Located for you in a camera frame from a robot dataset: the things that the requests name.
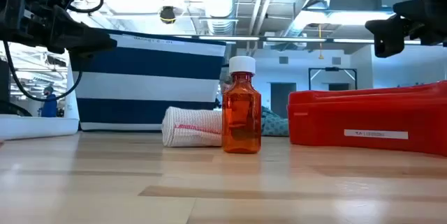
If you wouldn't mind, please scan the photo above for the white bandage roll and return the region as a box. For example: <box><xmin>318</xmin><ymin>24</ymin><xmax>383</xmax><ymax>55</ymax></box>
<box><xmin>161</xmin><ymin>106</ymin><xmax>224</xmax><ymax>148</ymax></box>

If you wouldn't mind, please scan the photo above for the black metal frame stand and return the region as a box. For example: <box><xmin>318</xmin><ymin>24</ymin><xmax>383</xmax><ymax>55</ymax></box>
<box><xmin>308</xmin><ymin>66</ymin><xmax>358</xmax><ymax>91</ymax></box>

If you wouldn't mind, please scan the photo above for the blue and white box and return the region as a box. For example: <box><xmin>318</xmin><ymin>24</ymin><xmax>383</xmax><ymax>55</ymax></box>
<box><xmin>0</xmin><ymin>115</ymin><xmax>80</xmax><ymax>140</ymax></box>

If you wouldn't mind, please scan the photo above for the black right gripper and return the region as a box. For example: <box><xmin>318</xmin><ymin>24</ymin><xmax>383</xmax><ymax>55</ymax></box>
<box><xmin>365</xmin><ymin>0</ymin><xmax>447</xmax><ymax>59</ymax></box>

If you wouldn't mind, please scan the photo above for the red first aid kit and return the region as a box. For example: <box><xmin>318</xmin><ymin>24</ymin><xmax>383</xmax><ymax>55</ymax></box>
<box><xmin>287</xmin><ymin>80</ymin><xmax>447</xmax><ymax>158</ymax></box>

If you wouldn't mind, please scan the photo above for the person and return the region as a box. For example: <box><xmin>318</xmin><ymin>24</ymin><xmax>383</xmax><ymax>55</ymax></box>
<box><xmin>41</xmin><ymin>85</ymin><xmax>59</xmax><ymax>119</ymax></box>

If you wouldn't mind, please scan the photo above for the yellow hanging ceiling piece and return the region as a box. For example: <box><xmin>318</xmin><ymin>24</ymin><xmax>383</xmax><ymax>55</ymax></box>
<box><xmin>317</xmin><ymin>24</ymin><xmax>325</xmax><ymax>61</ymax></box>

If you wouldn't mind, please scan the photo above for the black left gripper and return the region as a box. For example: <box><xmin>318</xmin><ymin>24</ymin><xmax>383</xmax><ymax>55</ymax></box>
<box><xmin>0</xmin><ymin>0</ymin><xmax>118</xmax><ymax>73</ymax></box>

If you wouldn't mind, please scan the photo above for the grey door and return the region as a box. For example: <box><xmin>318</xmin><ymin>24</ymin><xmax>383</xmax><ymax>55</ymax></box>
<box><xmin>270</xmin><ymin>82</ymin><xmax>298</xmax><ymax>119</ymax></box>

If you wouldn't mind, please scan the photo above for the teal patterned cloth gown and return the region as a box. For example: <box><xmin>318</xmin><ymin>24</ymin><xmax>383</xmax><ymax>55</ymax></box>
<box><xmin>260</xmin><ymin>105</ymin><xmax>291</xmax><ymax>137</ymax></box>

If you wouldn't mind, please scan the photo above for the amber bottle with white cap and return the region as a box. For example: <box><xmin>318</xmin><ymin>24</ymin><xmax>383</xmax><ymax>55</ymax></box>
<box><xmin>221</xmin><ymin>55</ymin><xmax>263</xmax><ymax>154</ymax></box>

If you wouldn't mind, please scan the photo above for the black round ceiling fixture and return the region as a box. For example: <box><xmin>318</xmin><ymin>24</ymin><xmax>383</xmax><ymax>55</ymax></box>
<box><xmin>159</xmin><ymin>5</ymin><xmax>177</xmax><ymax>25</ymax></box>

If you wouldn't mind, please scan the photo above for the navy white striped fabric basket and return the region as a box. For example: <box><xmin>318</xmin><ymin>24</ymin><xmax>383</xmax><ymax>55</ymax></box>
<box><xmin>69</xmin><ymin>28</ymin><xmax>227</xmax><ymax>131</ymax></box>

